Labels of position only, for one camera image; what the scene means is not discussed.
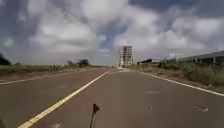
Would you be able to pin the tall pale building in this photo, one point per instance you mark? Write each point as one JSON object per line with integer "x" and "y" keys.
{"x": 125, "y": 56}

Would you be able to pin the long low building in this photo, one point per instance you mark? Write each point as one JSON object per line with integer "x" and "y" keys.
{"x": 200, "y": 58}

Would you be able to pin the robot's own part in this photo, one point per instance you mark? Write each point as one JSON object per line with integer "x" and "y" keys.
{"x": 94, "y": 115}

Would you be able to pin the small dark tree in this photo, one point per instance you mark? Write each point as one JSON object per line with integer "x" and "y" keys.
{"x": 83, "y": 62}

